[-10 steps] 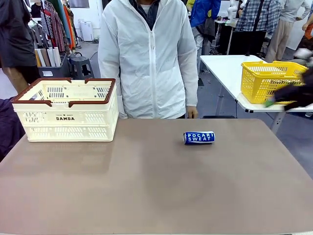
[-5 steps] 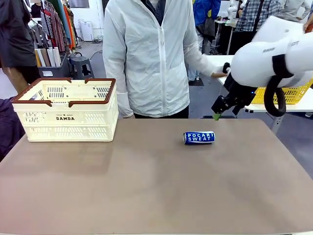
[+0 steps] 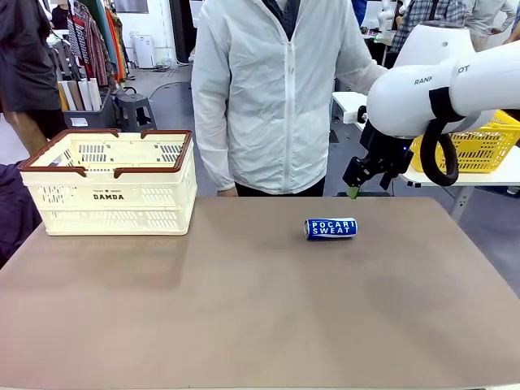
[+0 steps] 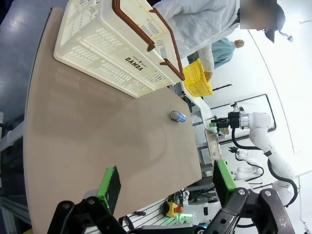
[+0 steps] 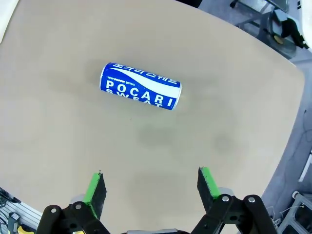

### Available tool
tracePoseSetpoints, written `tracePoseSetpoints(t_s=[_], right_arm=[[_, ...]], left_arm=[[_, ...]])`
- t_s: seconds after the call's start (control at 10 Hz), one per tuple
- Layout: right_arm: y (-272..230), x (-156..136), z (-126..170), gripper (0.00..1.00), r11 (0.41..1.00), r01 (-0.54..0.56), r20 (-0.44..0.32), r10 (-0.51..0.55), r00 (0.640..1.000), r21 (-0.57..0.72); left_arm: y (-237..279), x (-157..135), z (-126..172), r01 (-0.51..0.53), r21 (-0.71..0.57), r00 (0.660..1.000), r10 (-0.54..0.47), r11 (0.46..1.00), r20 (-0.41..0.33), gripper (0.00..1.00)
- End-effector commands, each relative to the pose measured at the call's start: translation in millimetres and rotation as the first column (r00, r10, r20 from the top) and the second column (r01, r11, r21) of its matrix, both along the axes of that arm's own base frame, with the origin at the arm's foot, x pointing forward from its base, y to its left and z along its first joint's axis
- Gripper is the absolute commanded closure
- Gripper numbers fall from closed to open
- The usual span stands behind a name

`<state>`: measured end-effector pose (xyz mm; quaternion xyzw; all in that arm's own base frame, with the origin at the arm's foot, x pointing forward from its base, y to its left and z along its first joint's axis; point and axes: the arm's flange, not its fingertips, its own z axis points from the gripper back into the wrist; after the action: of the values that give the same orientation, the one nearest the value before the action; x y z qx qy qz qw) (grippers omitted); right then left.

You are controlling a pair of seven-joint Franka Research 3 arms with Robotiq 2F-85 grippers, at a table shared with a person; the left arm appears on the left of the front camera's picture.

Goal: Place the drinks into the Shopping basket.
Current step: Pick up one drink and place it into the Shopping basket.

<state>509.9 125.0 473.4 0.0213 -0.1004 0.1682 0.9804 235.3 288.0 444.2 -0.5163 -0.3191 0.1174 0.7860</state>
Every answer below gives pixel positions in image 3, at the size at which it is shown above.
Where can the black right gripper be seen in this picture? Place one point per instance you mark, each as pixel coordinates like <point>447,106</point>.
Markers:
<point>386,154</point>

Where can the blue Pocari Sweat can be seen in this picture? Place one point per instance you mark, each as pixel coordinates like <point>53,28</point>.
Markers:
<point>331,229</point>

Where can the person's right forearm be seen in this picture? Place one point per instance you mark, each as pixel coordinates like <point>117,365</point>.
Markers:
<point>213,154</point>

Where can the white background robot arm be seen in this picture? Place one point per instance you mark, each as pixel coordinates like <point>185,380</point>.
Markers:
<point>386,16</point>

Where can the person's left forearm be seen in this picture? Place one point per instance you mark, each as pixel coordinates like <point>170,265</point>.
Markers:
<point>357,77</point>

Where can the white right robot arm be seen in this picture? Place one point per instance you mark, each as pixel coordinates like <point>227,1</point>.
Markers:
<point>406,101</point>

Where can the large yellow plastic basket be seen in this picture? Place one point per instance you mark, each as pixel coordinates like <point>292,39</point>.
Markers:
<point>483,150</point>

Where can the cream folding basket brown rim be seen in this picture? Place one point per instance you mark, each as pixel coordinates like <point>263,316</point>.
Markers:
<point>105,183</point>

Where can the white side table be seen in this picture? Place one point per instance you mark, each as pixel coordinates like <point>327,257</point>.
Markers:
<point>487,178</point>

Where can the person in white jacket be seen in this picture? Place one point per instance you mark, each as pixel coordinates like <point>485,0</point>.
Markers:
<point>264,101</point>

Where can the bystander in plaid shirt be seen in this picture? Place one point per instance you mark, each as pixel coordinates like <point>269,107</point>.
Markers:
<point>426,16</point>

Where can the bystander in grey shirt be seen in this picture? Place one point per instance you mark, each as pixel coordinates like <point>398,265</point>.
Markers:
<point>483,16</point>

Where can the bystander in orange sleeve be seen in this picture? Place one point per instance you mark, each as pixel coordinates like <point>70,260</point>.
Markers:
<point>512,38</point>

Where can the grey plastic stool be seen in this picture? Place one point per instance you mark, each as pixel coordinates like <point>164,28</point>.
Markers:
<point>136,101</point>

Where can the white air purifier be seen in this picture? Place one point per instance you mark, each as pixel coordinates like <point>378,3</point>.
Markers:
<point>144,50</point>

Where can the grey storage bin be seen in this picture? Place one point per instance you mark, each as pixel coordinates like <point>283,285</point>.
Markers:
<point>93,118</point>

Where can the cream paper roll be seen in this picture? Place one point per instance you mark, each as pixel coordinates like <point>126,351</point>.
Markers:
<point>95,94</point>

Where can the orange hanging garment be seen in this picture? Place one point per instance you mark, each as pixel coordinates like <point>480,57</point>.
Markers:
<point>115,44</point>

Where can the white paper roll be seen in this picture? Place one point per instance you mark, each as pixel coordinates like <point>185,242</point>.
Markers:
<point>84,95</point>

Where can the brown paper roll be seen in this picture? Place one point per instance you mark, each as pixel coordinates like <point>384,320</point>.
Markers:
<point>74,95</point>

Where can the patterned hanging garment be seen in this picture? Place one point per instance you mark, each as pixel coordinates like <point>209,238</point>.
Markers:
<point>87,44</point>

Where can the yellow paper roll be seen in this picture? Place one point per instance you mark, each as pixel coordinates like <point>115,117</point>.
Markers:
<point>63,99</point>

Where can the distant person in black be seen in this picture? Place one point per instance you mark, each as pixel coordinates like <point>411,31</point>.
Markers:
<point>60,16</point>

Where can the dark purple cloth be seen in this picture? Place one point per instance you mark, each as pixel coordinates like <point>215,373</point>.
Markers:
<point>16,211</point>

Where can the bystander in dark shirt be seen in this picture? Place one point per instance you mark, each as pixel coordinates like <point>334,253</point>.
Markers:
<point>24,61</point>

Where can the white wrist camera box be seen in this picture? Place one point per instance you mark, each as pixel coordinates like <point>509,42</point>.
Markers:
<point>351,115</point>

